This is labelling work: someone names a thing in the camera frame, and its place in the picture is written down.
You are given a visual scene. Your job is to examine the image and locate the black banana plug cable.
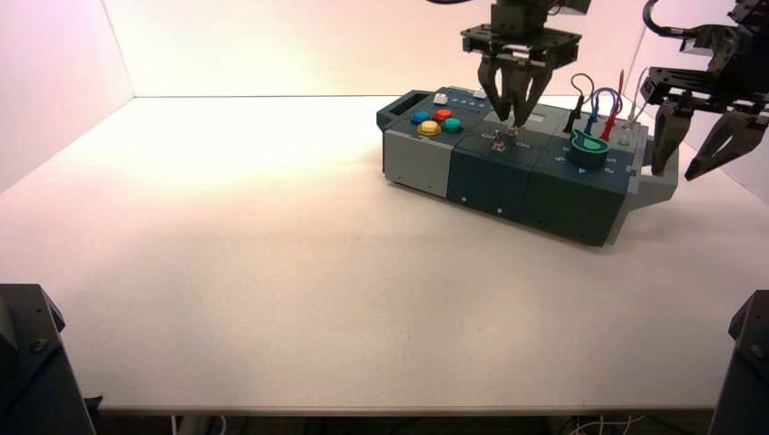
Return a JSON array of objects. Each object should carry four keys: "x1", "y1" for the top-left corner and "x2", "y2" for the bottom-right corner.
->
[{"x1": 562, "y1": 72, "x2": 596, "y2": 135}]

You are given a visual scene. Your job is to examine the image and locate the white cables under table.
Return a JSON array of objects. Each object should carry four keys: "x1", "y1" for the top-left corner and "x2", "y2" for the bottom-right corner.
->
[{"x1": 567, "y1": 414, "x2": 647, "y2": 435}]

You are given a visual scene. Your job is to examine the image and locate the red banana plug cable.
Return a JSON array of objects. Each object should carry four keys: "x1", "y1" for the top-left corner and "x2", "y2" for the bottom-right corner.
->
[{"x1": 599, "y1": 69, "x2": 627, "y2": 143}]

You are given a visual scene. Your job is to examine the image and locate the black left arm base stand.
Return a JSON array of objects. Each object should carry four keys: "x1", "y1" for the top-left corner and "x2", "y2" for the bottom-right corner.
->
[{"x1": 0, "y1": 283, "x2": 103, "y2": 435}]

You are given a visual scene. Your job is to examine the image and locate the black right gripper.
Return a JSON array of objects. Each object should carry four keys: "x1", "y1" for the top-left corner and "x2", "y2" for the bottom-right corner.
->
[{"x1": 639, "y1": 65, "x2": 769, "y2": 182}]

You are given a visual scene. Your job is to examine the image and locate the dark teal and grey control box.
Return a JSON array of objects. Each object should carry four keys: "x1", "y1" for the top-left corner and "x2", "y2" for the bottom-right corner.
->
[{"x1": 376, "y1": 86, "x2": 680, "y2": 248}]

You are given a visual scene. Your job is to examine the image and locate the black right arm base stand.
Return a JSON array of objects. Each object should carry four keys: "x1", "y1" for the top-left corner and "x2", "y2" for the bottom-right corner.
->
[{"x1": 707, "y1": 289, "x2": 769, "y2": 435}]

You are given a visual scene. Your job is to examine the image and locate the white banana plug cable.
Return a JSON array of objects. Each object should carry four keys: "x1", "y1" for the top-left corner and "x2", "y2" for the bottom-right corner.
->
[{"x1": 617, "y1": 65, "x2": 651, "y2": 147}]

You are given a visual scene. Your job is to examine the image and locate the blue banana plug cable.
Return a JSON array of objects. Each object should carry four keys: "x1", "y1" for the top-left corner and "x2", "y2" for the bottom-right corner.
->
[{"x1": 583, "y1": 87, "x2": 621, "y2": 137}]

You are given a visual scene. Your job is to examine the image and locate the green rotary knob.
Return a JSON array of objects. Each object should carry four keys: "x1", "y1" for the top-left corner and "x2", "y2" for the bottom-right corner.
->
[{"x1": 569, "y1": 127, "x2": 610, "y2": 169}]

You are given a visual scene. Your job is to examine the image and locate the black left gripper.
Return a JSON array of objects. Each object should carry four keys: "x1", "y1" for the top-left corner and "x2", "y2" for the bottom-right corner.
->
[{"x1": 461, "y1": 23, "x2": 583, "y2": 129}]

